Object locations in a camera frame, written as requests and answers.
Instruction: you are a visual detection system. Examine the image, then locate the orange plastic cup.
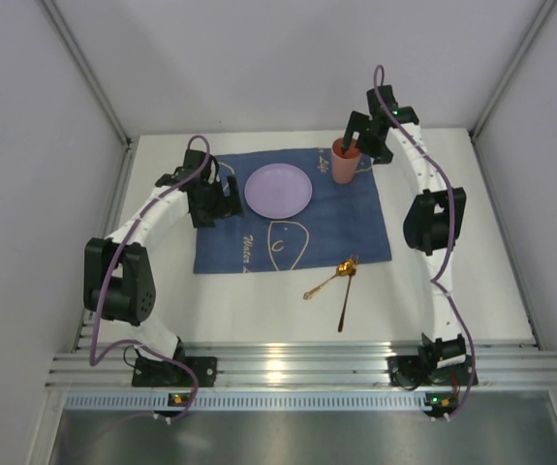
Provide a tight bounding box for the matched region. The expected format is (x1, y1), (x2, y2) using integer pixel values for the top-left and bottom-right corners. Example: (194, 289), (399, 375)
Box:
(331, 138), (361, 185)

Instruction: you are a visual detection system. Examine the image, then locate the purple plastic plate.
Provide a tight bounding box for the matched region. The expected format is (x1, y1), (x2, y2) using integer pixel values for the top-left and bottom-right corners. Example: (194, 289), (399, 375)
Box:
(244, 164), (313, 220)

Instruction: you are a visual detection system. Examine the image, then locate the blue cloth placemat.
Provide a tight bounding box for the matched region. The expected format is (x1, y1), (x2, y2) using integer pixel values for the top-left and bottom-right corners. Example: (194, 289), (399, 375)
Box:
(194, 148), (392, 274)

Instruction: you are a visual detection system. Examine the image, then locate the gold spoon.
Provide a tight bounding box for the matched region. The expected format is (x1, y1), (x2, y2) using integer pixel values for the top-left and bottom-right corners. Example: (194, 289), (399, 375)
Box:
(303, 256), (358, 300)

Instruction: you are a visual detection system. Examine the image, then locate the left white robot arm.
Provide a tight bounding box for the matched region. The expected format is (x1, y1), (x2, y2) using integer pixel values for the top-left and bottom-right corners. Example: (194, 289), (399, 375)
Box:
(83, 148), (243, 365)

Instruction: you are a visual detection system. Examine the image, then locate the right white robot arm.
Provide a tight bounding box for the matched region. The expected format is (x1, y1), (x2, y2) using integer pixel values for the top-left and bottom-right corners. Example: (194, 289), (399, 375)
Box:
(339, 84), (472, 378)

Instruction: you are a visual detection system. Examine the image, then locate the copper fork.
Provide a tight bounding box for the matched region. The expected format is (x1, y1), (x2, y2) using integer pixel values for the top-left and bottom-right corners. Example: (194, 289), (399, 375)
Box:
(337, 255), (359, 333)

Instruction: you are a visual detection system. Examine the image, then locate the left aluminium frame post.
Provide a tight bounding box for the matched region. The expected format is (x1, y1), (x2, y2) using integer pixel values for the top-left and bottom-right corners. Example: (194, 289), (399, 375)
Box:
(35, 0), (134, 149)

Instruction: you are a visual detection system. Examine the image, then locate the aluminium frame post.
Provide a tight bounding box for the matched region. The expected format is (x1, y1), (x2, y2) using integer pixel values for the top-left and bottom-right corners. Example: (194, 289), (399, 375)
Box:
(35, 0), (134, 149)
(468, 0), (557, 143)

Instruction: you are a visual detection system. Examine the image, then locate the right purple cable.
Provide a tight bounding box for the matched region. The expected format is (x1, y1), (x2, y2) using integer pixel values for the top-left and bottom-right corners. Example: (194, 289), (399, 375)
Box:
(372, 65), (477, 422)

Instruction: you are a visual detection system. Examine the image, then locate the purple cable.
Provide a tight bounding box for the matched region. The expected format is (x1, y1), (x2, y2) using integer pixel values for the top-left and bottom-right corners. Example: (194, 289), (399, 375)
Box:
(88, 135), (219, 423)
(372, 65), (477, 422)

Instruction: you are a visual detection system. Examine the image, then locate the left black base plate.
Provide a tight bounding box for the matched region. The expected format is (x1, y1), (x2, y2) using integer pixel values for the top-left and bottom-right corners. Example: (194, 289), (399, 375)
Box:
(131, 356), (218, 388)

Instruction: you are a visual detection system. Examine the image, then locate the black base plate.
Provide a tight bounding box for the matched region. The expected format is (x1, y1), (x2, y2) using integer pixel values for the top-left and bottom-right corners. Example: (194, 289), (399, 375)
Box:
(387, 356), (473, 390)
(131, 356), (218, 388)

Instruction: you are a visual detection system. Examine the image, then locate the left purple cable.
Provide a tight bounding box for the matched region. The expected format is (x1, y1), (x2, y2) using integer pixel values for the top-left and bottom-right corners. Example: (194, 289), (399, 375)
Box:
(88, 135), (219, 423)

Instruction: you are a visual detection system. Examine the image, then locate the aluminium mounting rail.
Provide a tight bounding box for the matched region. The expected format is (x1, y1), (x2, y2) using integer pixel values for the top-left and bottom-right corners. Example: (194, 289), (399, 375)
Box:
(46, 342), (557, 391)

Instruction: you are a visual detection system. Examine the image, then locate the right aluminium frame post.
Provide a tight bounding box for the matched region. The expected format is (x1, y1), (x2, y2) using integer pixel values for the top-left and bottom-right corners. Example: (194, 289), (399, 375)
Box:
(468, 0), (557, 143)

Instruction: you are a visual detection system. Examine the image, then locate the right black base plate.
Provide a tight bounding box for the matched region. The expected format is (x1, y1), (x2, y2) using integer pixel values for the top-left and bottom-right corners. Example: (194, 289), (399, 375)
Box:
(387, 356), (473, 390)

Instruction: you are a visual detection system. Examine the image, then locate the perforated cable duct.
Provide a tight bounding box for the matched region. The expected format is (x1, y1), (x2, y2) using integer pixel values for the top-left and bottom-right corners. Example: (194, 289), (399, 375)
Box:
(65, 391), (453, 412)

